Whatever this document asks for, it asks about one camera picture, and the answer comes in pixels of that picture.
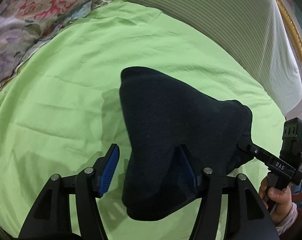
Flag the red knit sweater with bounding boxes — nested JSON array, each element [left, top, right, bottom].
[[280, 209, 302, 240]]

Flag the person's right hand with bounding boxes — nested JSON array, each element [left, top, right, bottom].
[[259, 177, 293, 225]]

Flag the floral quilt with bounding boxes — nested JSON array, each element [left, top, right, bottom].
[[0, 0, 113, 91]]

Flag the dark navy pants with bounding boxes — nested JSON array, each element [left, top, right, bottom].
[[119, 67, 253, 221]]

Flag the striped white headboard cushion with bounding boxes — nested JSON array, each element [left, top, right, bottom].
[[128, 0, 302, 114]]

